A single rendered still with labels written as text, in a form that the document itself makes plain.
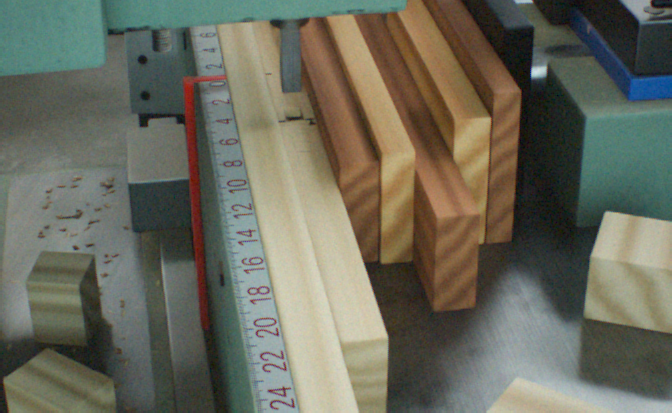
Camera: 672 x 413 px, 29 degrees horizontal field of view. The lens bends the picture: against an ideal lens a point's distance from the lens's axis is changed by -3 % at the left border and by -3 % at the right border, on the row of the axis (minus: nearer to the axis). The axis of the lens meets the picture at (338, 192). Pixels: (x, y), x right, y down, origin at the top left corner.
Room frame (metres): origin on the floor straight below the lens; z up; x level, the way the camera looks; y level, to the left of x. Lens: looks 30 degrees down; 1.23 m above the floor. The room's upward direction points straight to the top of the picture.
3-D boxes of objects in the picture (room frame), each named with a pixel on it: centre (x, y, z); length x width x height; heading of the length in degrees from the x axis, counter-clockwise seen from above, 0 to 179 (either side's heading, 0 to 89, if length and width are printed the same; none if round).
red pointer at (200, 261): (0.58, 0.06, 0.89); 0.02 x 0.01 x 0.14; 99
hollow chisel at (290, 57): (0.58, 0.02, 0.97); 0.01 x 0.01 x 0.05; 9
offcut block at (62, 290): (0.59, 0.15, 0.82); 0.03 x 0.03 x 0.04; 83
